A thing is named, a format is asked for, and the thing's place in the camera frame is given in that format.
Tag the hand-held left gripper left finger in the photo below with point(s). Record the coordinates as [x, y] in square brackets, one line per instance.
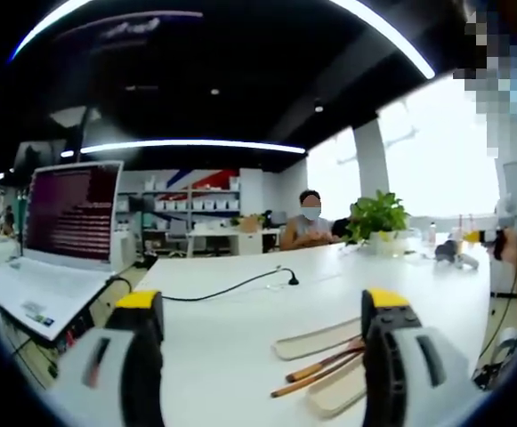
[102, 369]

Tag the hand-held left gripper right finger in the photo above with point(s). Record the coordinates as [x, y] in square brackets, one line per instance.
[418, 373]

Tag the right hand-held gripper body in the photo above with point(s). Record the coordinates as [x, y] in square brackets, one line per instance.
[502, 231]

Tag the beige cutlery case base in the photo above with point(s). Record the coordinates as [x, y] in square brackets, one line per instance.
[338, 393]

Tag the brown wooden utensil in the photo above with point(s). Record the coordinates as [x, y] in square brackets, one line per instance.
[316, 368]
[302, 385]

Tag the beige cutlery case lid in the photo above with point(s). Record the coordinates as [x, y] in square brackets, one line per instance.
[311, 341]

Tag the dark grey device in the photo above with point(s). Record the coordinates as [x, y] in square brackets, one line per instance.
[446, 252]

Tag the potted green plant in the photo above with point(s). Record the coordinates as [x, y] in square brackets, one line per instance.
[380, 218]

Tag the white laptop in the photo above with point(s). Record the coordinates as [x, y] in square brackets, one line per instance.
[40, 289]

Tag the white column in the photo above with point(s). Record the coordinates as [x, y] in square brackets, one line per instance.
[371, 164]

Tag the white background desk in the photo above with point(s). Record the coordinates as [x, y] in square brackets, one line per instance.
[236, 238]

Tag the white storage shelf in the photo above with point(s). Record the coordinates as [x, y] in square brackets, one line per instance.
[196, 200]

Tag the long curved ceiling light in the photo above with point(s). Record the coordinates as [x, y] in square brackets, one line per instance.
[391, 31]

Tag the straight ceiling light strip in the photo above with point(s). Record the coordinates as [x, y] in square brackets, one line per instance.
[187, 144]

